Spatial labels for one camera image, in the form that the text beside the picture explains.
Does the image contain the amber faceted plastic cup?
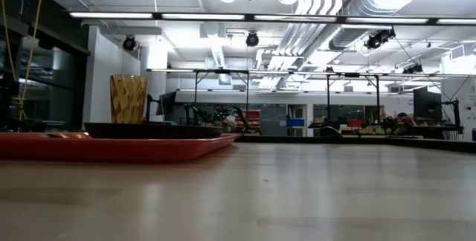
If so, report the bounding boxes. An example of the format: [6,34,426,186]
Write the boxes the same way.
[109,74,148,125]

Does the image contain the black round plate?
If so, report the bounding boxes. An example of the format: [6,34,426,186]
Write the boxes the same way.
[83,122,225,140]

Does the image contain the red plastic tray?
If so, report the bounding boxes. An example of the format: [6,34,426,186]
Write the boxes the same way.
[0,132,241,164]

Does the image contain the black round spotlight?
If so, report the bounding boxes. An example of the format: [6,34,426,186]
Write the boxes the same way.
[245,31,260,48]
[122,35,137,51]

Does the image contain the overhead light bar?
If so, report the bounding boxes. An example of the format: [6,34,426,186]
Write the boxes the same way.
[68,11,476,26]

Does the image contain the small black monitor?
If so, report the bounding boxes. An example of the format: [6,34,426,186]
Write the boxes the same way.
[155,91,178,117]

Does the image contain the red storage bins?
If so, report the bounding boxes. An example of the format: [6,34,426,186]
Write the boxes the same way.
[249,109,262,129]

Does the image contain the black ceiling light cluster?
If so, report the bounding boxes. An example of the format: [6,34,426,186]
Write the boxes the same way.
[363,28,397,51]

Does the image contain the person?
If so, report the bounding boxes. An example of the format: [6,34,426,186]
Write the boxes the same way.
[396,112,419,127]

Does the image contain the large black monitor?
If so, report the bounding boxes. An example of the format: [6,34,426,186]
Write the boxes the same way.
[413,86,443,122]

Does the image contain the cluttered background workbench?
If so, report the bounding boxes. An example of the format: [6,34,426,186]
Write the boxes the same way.
[308,116,464,137]

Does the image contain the silver ventilation duct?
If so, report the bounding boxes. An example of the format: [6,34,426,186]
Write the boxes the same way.
[329,0,458,51]

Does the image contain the yellow hanging cable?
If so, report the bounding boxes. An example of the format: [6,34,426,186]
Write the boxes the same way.
[18,0,45,121]
[0,0,18,83]

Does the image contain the black aluminium table frame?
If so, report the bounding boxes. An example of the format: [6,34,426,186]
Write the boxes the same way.
[237,135,476,155]

